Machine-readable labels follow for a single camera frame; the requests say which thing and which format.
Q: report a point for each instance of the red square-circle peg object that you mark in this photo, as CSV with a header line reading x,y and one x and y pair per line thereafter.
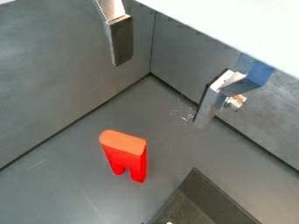
x,y
126,153

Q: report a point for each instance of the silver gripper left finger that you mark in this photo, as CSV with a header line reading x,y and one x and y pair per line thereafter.
x,y
119,29

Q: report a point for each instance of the black curved holder stand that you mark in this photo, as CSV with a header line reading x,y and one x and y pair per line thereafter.
x,y
201,203

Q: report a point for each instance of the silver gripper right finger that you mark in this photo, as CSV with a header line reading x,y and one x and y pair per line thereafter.
x,y
225,92

